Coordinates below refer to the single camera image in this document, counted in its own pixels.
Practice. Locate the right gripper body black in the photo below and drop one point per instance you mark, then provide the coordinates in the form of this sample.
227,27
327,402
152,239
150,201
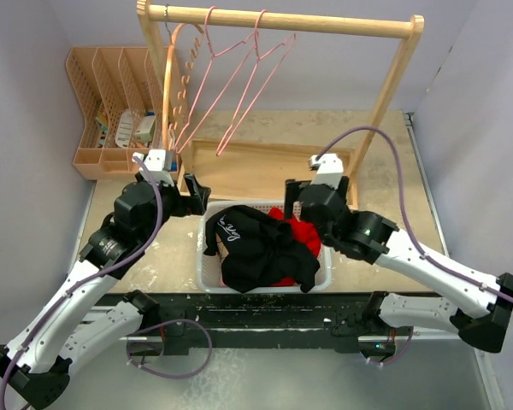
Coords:
344,187

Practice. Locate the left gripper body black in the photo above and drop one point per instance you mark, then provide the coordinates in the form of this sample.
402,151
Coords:
174,203

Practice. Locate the red t shirt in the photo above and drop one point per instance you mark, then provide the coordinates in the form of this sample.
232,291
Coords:
302,232

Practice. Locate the black t shirt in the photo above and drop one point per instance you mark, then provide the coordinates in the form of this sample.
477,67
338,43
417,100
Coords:
258,251

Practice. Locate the orange hanger with metal hook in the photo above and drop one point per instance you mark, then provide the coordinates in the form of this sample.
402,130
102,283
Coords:
176,114

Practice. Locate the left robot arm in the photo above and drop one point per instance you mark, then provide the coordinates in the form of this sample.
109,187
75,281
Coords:
40,361

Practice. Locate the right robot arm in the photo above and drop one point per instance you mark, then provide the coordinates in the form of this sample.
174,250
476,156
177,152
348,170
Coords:
474,305

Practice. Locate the wooden clothes rack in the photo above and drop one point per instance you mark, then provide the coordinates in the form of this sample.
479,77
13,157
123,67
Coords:
243,170

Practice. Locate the white leaflet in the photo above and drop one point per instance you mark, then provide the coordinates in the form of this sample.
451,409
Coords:
124,129

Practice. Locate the white plastic basket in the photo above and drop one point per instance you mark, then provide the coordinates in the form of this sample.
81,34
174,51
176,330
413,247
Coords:
208,268

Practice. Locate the white green box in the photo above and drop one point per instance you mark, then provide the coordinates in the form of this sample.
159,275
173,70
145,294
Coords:
144,132

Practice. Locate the peach plastic file organizer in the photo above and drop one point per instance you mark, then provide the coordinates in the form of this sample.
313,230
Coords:
106,81

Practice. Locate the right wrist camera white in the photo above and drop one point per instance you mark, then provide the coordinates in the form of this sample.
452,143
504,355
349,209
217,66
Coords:
328,169

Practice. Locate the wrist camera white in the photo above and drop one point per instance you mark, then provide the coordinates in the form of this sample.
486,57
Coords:
328,169
158,163

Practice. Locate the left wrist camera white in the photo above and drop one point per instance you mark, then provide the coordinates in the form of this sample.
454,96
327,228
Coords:
158,163

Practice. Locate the aluminium frame rail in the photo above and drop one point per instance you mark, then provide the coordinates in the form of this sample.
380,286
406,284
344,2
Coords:
434,369

